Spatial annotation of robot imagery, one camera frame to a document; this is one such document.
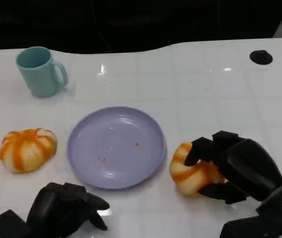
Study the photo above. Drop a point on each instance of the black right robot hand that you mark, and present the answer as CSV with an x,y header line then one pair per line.
x,y
247,166

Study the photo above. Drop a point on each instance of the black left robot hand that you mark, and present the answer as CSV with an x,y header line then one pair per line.
x,y
56,208

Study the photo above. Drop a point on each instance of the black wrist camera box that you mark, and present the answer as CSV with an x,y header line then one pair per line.
x,y
7,225
250,228

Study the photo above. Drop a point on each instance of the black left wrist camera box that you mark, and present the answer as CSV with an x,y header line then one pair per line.
x,y
7,225

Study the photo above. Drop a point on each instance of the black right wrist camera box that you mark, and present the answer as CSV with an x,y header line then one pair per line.
x,y
250,228

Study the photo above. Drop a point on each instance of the black round table grommet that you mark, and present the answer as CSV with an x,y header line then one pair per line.
x,y
260,57

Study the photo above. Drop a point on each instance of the pale green mug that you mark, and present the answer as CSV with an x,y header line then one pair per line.
x,y
40,77

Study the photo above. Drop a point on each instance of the lilac plate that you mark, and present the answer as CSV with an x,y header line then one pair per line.
x,y
116,148

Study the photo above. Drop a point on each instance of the orange and white bread roll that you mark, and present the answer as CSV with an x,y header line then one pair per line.
x,y
193,176
28,151

